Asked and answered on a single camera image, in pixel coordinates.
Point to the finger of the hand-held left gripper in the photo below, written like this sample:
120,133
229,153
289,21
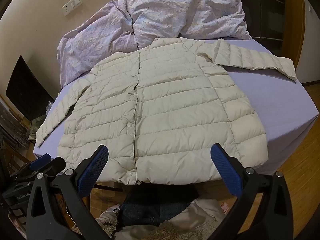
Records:
40,161
58,165

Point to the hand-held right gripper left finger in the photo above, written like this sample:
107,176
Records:
93,170

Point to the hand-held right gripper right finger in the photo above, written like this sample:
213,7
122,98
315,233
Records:
225,171

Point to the cream quilted puffer jacket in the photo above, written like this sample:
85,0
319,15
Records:
175,105

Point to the glass television stand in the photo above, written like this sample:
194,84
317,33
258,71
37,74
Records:
17,130

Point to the person's blue jeans leg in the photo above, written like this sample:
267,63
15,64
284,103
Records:
155,205

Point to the black flat television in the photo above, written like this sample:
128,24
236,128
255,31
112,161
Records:
27,90

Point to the bed with purple sheet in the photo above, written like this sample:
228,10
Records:
262,100

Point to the wooden framed dark window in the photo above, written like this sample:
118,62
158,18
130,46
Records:
270,10

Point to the lilac floral duvet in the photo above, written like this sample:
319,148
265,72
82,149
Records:
162,12

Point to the white wall socket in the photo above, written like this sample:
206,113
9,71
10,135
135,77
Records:
66,9

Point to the white wall switch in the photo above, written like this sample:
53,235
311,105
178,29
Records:
77,1

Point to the small white wall plate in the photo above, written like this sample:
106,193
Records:
310,8

